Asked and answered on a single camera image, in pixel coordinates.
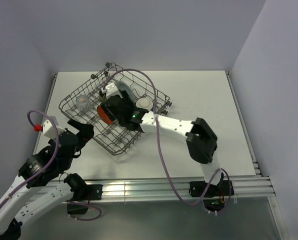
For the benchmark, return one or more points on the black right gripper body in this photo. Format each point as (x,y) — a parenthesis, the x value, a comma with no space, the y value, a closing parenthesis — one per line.
(128,102)

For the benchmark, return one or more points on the aluminium table edge rail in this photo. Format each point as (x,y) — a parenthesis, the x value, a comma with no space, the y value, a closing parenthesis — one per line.
(159,189)

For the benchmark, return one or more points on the light blue scalloped plate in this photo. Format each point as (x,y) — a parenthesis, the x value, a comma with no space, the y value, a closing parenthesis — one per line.
(121,86)

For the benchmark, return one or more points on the orange round plate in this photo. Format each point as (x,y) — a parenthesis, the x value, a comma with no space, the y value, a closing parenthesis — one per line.
(103,116)

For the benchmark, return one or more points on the clear drinking glass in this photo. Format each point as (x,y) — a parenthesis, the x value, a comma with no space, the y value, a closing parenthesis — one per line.
(83,103)

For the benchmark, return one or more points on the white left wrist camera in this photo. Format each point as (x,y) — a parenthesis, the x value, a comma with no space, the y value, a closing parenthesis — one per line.
(47,128)

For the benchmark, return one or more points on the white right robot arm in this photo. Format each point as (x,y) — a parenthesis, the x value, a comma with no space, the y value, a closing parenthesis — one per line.
(200,139)

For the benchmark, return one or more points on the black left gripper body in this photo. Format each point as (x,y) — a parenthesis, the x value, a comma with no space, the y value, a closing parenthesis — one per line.
(83,138)

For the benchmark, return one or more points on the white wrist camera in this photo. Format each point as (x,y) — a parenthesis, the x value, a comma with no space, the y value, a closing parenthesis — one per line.
(111,90)
(47,128)

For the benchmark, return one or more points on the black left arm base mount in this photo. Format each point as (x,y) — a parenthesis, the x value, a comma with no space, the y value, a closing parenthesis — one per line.
(80,203)

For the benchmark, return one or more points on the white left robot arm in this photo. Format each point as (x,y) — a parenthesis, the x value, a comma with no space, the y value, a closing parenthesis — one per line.
(38,170)

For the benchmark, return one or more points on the teal bowl cream inside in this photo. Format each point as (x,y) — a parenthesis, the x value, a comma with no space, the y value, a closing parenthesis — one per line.
(145,103)

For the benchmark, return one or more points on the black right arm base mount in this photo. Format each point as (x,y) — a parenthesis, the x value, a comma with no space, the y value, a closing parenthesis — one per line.
(216,198)

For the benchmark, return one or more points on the brown bowl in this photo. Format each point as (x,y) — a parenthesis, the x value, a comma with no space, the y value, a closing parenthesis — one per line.
(102,95)

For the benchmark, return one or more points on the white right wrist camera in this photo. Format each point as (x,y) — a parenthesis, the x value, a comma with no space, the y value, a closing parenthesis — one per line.
(111,90)

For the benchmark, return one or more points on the grey wire dish rack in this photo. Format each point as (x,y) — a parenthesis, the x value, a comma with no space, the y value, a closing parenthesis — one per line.
(113,138)

